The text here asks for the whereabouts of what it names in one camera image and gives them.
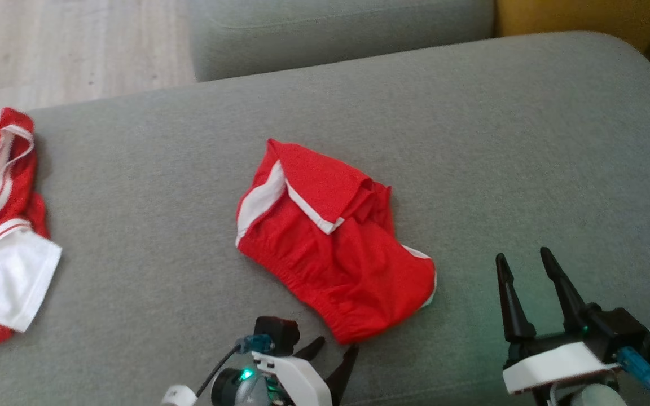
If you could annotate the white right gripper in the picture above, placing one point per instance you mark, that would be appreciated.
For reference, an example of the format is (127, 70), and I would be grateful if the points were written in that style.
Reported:
(556, 363)

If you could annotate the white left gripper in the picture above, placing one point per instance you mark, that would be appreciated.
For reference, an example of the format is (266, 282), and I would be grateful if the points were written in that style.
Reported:
(297, 383)

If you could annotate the red shorts with white trim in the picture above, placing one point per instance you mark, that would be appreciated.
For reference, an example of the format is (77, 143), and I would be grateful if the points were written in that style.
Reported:
(347, 265)

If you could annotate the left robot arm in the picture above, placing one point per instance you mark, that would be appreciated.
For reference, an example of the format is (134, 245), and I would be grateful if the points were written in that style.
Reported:
(178, 397)

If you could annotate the large grey sofa seat cushion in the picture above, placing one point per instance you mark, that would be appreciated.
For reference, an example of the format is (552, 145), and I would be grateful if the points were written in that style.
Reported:
(471, 141)

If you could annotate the wide yellow sofa backrest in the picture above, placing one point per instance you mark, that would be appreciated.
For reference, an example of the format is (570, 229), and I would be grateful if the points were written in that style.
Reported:
(573, 17)

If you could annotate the grey sofa backrest cushion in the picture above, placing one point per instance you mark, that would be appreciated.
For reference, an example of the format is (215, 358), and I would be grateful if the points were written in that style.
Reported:
(330, 34)

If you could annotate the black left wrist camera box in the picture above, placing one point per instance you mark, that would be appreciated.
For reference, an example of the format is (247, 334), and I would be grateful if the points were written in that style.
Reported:
(277, 332)

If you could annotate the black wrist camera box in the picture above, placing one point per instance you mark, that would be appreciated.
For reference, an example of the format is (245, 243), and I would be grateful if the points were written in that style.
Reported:
(613, 332)
(277, 332)

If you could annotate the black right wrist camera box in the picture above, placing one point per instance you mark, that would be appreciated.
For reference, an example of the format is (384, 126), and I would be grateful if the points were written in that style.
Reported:
(613, 332)

